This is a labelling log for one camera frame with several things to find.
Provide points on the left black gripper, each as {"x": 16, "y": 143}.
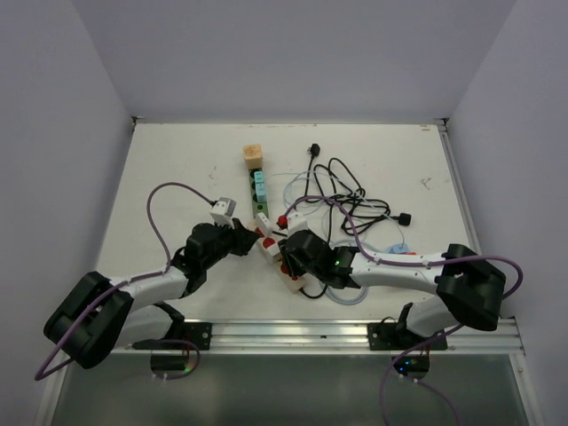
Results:
{"x": 242, "y": 238}

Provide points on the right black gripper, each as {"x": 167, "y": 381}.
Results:
{"x": 289, "y": 263}

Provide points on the white Honor charger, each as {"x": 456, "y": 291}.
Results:
{"x": 272, "y": 252}

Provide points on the beige red power strip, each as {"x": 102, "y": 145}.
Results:
{"x": 294, "y": 284}

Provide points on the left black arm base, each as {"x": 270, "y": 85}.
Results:
{"x": 199, "y": 333}

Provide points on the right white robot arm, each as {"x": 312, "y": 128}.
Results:
{"x": 463, "y": 288}

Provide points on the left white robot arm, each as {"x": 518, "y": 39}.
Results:
{"x": 98, "y": 315}

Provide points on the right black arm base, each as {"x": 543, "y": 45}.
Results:
{"x": 386, "y": 335}

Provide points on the lower teal plug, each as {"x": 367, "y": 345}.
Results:
{"x": 260, "y": 193}

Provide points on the black three-pin plug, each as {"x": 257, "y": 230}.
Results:
{"x": 314, "y": 150}

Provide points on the blue round socket base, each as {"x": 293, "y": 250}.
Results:
{"x": 399, "y": 248}

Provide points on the black square plug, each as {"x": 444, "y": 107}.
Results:
{"x": 404, "y": 219}

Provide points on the green power strip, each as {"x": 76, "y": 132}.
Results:
{"x": 256, "y": 207}

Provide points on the orange cube adapter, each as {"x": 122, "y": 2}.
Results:
{"x": 253, "y": 156}

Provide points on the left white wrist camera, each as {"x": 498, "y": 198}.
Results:
{"x": 222, "y": 212}

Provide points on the aluminium front rail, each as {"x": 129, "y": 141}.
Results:
{"x": 315, "y": 336}

